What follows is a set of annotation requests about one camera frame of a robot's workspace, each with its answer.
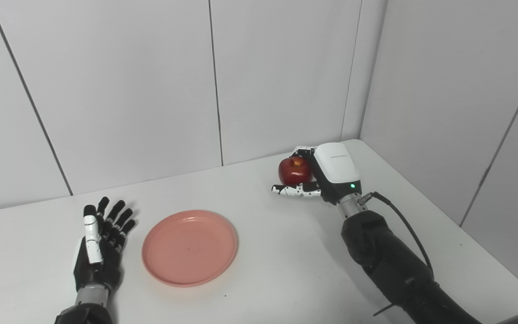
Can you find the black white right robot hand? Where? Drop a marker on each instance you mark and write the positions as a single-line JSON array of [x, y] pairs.
[[337, 166]]

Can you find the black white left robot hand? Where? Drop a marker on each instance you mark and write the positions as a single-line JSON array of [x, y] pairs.
[[106, 265]]

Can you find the red apple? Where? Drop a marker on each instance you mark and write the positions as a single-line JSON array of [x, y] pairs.
[[294, 171]]

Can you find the pink round plate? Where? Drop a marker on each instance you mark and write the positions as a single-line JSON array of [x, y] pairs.
[[189, 247]]

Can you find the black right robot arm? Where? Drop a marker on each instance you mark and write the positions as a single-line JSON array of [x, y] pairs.
[[389, 265]]

